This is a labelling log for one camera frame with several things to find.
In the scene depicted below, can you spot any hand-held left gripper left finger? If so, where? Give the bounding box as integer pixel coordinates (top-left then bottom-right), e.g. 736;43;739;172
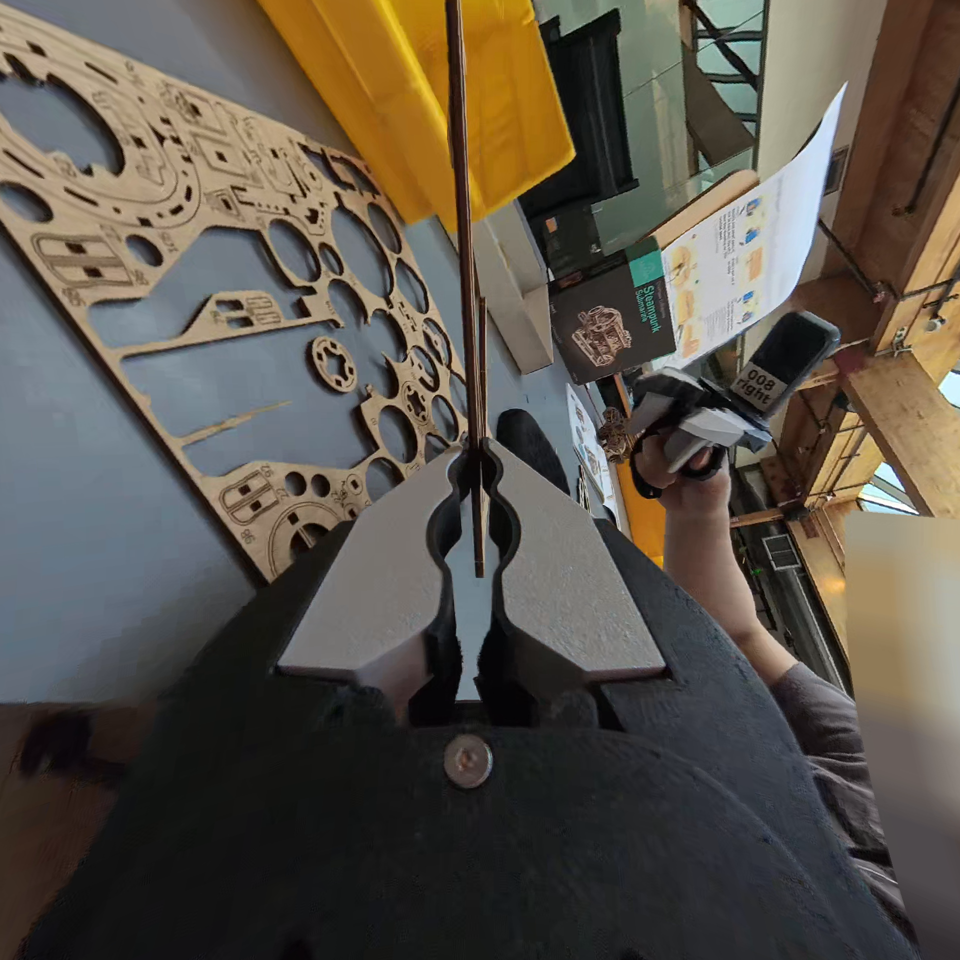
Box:
277;442;470;721

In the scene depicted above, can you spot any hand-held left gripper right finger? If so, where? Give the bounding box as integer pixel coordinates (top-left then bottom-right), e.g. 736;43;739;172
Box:
483;441;667;721

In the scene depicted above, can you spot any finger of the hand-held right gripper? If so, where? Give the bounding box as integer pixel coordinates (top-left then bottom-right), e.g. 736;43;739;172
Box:
628;388;681;439
663;409;749;475

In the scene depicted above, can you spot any narrow plywood piece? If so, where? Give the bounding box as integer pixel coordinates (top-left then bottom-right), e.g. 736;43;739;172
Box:
444;0;490;579

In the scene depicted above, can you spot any person's right forearm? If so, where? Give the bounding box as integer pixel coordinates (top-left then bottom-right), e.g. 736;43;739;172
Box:
663;498;800;687

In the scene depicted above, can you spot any dark model kit box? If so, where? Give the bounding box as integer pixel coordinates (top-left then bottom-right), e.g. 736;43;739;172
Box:
547;238;678;386

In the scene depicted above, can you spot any person's right hand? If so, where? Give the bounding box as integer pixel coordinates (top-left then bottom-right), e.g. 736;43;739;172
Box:
633;437;734;520

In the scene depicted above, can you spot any printed instruction sheet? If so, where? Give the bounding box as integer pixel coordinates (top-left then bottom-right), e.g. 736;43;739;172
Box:
660;82;849;369

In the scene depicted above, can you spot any black quilted wrist rest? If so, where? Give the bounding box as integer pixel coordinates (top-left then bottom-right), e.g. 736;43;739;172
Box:
496;408;573;496

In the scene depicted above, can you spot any white cardboard box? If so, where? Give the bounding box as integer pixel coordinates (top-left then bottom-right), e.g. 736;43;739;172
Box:
472;198;556;375

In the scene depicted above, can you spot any plywood sheet with cutouts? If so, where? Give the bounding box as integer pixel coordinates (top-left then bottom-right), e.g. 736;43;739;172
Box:
0;0;470;585

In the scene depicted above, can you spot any yellow plastic bin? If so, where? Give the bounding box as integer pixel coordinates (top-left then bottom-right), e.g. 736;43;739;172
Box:
257;0;577;234

